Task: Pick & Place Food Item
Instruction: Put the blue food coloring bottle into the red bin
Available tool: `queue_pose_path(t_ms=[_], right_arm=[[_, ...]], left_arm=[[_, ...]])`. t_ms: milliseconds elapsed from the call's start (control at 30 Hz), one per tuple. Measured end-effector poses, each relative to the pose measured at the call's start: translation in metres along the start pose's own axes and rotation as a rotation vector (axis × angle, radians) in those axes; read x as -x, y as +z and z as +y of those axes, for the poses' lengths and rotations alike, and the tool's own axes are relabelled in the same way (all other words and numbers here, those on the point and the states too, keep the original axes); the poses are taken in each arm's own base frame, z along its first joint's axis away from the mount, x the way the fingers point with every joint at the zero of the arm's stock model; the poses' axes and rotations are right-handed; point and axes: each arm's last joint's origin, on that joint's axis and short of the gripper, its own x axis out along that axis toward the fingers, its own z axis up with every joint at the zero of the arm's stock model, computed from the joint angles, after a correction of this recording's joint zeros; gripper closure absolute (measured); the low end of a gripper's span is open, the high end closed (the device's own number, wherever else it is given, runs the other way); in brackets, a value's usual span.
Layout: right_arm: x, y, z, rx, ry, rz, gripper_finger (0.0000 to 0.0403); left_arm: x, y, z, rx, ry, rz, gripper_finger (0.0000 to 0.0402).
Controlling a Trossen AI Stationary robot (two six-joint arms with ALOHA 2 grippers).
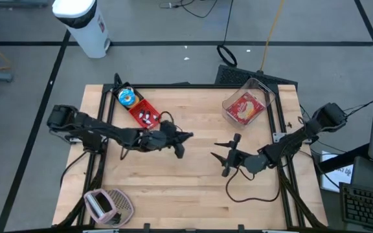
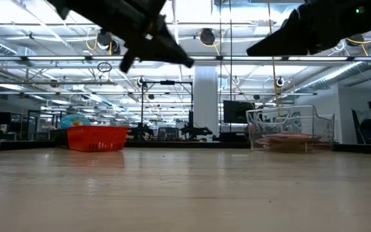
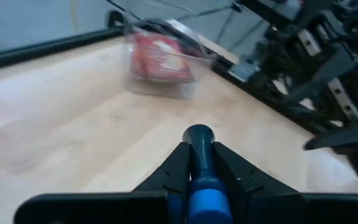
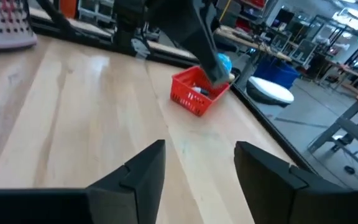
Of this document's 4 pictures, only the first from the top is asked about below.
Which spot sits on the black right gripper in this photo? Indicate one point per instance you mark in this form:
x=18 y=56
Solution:
x=236 y=158

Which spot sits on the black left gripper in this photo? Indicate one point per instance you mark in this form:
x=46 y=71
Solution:
x=160 y=140

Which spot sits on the red popcorn packet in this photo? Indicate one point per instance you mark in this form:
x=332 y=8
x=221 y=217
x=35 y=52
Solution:
x=244 y=108

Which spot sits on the blue frosted toy donut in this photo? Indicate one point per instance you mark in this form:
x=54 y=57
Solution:
x=126 y=97

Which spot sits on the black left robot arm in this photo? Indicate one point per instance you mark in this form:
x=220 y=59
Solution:
x=102 y=129

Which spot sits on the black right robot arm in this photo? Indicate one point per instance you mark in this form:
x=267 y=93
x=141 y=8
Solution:
x=296 y=139

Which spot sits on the red plastic mesh basket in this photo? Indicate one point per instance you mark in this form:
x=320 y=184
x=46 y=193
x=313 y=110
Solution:
x=138 y=121

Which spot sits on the clear plastic bin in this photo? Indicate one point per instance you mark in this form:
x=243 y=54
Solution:
x=254 y=85

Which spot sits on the black table clamp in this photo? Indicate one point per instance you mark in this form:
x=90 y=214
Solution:
x=241 y=227
x=146 y=226

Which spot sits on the black plastic basket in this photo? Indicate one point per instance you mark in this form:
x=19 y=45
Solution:
x=118 y=89

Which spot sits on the pink mesh desk organizer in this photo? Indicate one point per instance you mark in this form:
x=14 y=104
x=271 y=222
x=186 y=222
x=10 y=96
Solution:
x=108 y=207

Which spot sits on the white paper sheet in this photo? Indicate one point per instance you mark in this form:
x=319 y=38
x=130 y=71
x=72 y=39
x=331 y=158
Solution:
x=338 y=178

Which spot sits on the white trash can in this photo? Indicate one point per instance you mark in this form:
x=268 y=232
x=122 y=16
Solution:
x=86 y=32

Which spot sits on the black keyboard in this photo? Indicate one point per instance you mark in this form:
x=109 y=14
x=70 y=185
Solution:
x=368 y=207

